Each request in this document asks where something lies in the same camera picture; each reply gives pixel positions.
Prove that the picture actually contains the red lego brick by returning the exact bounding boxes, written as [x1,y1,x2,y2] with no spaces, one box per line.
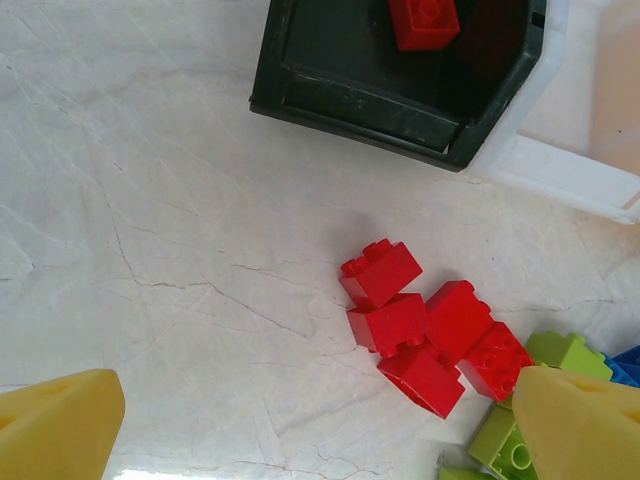
[388,0,461,53]
[457,321,535,403]
[339,238,424,309]
[423,279,496,369]
[377,344,466,420]
[347,292,430,354]

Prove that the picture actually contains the white plastic container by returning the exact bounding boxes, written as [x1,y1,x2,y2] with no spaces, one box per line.
[469,0,640,225]

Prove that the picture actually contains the black plastic container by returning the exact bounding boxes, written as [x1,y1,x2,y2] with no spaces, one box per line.
[248,0,550,174]

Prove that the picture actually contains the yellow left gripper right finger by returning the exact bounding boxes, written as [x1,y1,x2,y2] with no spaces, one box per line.
[510,364,640,480]

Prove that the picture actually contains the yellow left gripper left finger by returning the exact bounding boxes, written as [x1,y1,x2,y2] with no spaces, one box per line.
[0,368,126,480]

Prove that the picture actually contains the blue lego brick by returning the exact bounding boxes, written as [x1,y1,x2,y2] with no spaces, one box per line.
[597,344,640,389]

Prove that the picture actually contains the green lego brick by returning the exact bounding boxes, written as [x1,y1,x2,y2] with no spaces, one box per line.
[523,330,614,384]
[438,465,494,480]
[468,399,539,476]

